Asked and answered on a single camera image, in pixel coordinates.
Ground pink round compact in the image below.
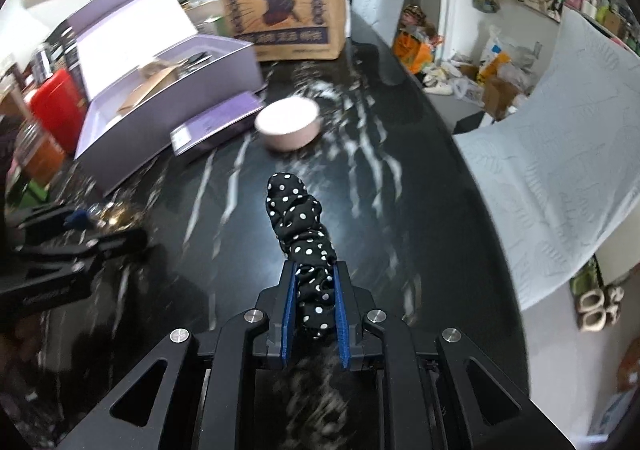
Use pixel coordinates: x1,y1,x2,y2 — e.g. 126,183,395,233
254,97,321,153

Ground lavender gift box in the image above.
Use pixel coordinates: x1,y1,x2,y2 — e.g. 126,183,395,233
65,0,261,191

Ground white yellow plastic bag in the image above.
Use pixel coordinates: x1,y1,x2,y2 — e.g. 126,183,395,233
477,27,516,80

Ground red container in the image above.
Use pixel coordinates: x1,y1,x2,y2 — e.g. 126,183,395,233
27,70,88,155

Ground black polka-dot scrunchie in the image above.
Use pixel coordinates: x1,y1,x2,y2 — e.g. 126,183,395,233
265,172,338,342

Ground pair of beige slippers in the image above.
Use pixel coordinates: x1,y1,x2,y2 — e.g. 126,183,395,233
575,285,626,331

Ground white sneakers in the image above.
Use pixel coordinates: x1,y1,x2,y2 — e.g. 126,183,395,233
425,64,456,95

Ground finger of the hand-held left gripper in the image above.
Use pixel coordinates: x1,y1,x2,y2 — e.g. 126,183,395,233
10,204,93,233
12,227,149,275

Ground row of bottles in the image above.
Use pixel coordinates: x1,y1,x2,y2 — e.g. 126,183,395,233
565,0,640,55

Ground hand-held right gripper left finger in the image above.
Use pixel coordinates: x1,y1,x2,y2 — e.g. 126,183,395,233
62,260,301,450

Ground small purple box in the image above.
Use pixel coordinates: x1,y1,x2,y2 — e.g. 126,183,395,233
170,92,266,158

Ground cardboard box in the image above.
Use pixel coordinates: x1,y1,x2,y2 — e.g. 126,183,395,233
480,74,526,121

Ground pair of green slippers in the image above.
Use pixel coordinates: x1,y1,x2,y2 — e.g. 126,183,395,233
570,255,601,295

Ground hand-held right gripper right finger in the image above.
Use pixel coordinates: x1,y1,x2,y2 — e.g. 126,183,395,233
334,260,576,450

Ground gold box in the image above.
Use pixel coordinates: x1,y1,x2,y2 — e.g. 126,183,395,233
117,62,181,115

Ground orange bag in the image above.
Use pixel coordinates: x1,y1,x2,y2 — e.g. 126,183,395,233
392,27,433,73

